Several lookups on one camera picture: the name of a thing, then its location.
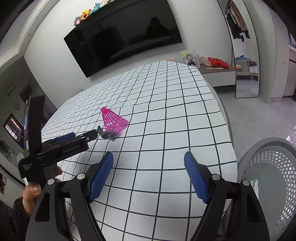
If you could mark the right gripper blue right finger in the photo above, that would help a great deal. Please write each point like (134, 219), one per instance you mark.
(199, 176)

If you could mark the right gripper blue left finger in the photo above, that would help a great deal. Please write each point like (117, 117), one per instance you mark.
(98, 175)

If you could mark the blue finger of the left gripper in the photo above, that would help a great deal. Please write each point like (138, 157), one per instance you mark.
(64, 137)
(91, 135)

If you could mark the pink plastic shuttlecock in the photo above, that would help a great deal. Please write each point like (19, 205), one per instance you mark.
(112, 121)

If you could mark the baby wipes packet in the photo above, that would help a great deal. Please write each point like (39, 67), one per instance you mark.
(254, 184)

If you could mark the person's left hand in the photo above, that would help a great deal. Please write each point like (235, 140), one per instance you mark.
(33, 191)

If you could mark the white grid tablecloth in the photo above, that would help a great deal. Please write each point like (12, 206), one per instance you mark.
(171, 110)

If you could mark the grey perforated laundry basket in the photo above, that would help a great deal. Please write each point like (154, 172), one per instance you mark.
(272, 162)

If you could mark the low grey tv cabinet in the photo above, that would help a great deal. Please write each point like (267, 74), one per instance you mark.
(219, 77)

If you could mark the red bag on cabinet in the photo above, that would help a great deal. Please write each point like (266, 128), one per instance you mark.
(210, 62)

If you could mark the plush toys on television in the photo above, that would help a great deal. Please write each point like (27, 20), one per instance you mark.
(86, 13)

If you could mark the framed child photo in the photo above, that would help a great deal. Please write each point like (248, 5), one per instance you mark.
(190, 58)

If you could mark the tall standing mirror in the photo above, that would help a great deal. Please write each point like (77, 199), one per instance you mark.
(245, 55)

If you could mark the black wall television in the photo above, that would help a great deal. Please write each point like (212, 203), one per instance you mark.
(120, 30)

